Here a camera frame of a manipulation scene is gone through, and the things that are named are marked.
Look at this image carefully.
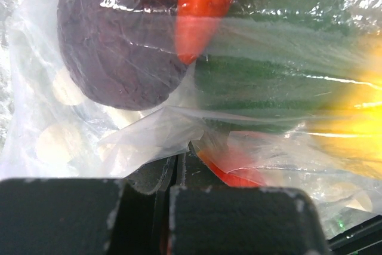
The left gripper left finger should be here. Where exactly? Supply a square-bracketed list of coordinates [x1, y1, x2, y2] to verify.
[125, 155, 178, 194]

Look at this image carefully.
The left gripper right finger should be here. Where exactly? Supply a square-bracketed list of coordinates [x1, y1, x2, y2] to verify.
[175, 143, 225, 186]

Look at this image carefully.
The clear zip top bag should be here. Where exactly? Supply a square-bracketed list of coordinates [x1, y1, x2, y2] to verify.
[1, 0, 381, 236]

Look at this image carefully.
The fake purple beet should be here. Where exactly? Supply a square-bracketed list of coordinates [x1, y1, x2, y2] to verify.
[57, 0, 187, 110]

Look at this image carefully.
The fake yellow pear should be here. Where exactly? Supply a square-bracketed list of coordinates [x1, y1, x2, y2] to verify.
[307, 33, 381, 179]

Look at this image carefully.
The fake orange carrot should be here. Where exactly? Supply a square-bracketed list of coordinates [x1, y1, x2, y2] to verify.
[175, 0, 233, 64]

